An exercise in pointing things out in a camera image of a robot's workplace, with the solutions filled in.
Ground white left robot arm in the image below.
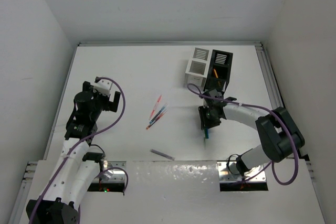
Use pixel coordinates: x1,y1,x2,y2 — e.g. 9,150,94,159
26,77,125,223

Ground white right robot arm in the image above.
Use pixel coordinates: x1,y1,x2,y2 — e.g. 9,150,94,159
198,89,305,185

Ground black slotted container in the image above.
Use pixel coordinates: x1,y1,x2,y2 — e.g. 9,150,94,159
203,50,233,92

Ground white slotted container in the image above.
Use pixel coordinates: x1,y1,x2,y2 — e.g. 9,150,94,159
184,47,211,89

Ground dark blue red pen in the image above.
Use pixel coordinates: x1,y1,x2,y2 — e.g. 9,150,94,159
148,110,167,127

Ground red clear pen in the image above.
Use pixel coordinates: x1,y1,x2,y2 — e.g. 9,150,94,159
149,95,162,120

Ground orange tipped red pen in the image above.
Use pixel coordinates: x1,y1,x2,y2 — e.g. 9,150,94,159
145,112,166,130

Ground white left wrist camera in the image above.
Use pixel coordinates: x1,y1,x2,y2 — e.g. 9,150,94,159
93,79,112,97

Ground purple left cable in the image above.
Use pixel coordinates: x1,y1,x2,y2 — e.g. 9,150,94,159
27,76,126,224

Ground purple cable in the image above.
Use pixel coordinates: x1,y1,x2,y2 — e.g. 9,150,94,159
186,83,300,185
27,76,126,224

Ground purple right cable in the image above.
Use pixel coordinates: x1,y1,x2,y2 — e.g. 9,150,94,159
186,83,300,185

